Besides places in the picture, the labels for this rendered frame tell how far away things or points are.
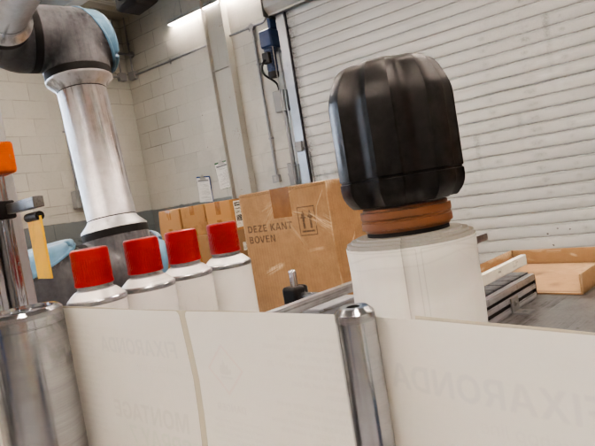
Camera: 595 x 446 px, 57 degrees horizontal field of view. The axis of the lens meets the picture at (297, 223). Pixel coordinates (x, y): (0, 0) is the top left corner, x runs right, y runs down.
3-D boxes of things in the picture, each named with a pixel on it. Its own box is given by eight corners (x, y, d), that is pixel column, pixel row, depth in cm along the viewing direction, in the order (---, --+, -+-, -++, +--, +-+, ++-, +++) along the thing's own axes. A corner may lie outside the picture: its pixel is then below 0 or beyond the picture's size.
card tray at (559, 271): (583, 295, 103) (580, 273, 103) (456, 293, 121) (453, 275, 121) (625, 262, 124) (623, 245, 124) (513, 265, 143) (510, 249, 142)
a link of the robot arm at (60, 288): (3, 333, 91) (-14, 252, 90) (83, 311, 100) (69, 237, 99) (21, 341, 82) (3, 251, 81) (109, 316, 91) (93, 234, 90)
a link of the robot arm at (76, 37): (77, 314, 99) (9, 20, 99) (154, 294, 108) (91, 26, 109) (101, 312, 89) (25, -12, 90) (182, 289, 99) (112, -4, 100)
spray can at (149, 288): (181, 458, 51) (141, 239, 50) (138, 454, 53) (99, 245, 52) (213, 433, 55) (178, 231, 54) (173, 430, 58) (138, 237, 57)
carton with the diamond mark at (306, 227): (347, 319, 105) (324, 180, 104) (258, 317, 121) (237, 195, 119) (421, 283, 128) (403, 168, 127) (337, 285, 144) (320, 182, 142)
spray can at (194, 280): (203, 436, 55) (167, 233, 54) (180, 424, 59) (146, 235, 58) (246, 417, 58) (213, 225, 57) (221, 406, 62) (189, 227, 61)
